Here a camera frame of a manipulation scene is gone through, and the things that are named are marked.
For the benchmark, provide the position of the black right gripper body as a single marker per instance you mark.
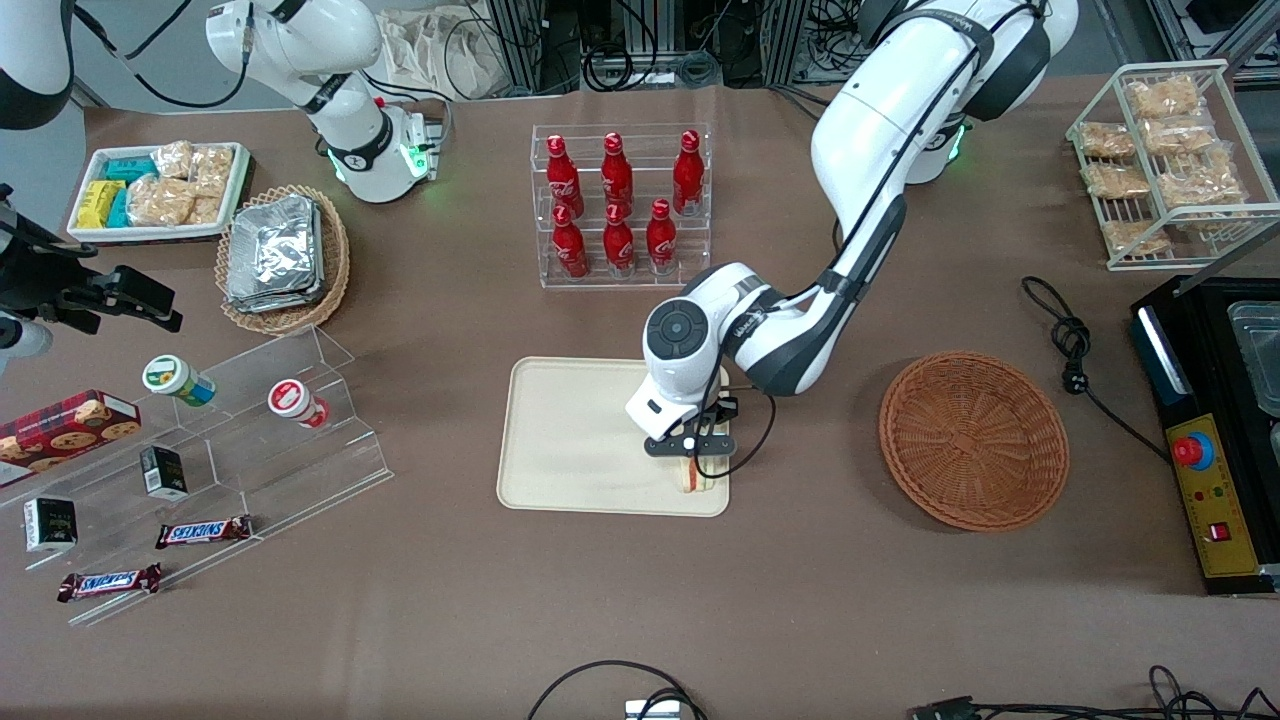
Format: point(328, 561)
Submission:
point(48, 283)

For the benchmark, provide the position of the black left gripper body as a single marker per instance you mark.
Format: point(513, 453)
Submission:
point(722, 409)

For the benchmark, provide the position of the triangular sandwich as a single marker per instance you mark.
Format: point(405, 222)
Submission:
point(702, 480)

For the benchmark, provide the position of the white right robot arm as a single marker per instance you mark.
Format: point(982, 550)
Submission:
point(345, 110)

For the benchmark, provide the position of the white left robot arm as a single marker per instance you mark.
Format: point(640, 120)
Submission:
point(880, 130)

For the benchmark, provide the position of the white rectangular snack tray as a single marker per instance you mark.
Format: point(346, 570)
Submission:
point(85, 232)

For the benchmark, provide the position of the beige plastic tray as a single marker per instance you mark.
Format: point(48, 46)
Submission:
point(570, 440)

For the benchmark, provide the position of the oval wicker basket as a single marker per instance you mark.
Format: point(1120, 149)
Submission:
point(335, 260)

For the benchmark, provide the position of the round brown wicker basket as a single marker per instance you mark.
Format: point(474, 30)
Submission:
point(975, 440)

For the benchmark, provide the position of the green lid yogurt cup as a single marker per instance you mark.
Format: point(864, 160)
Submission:
point(175, 378)

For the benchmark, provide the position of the teal snack packet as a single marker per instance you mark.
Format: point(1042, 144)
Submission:
point(130, 168)
point(119, 208)

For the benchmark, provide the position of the clear rice cracker bag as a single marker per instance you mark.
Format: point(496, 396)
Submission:
point(160, 200)
point(172, 160)
point(212, 170)
point(206, 210)

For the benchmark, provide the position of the yellow snack packet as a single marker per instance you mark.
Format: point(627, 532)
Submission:
point(98, 203)

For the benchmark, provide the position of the silver foil pack stack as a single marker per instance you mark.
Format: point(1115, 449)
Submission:
point(272, 255)

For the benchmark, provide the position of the red tartan cookie box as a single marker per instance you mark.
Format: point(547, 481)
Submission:
point(65, 432)

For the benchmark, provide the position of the small black box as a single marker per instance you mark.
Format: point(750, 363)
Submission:
point(50, 525)
point(163, 472)

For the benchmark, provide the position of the red lid yogurt cup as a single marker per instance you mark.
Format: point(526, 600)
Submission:
point(295, 402)

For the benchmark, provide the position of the clear acrylic step shelf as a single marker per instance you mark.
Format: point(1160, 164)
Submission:
point(260, 470)

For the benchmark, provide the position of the red cola bottle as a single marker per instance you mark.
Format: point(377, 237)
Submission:
point(562, 178)
point(687, 175)
point(569, 245)
point(661, 240)
point(616, 175)
point(618, 243)

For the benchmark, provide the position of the snickers chocolate bar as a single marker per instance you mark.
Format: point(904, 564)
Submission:
point(108, 582)
point(203, 532)

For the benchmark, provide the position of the clear acrylic bottle rack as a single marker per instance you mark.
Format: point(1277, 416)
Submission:
point(625, 210)

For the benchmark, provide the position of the small silver device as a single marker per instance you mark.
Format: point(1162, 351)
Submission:
point(652, 710)

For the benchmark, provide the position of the white cloth bag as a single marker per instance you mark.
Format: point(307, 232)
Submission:
point(425, 55)

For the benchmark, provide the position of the black appliance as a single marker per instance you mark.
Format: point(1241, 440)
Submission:
point(1200, 340)

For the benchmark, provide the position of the yellow emergency stop box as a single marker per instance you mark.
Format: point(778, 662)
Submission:
point(1215, 500)

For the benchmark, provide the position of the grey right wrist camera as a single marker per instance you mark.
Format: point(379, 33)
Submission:
point(22, 340)

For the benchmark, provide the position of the aluminium frame rack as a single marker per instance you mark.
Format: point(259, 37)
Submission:
point(520, 45)

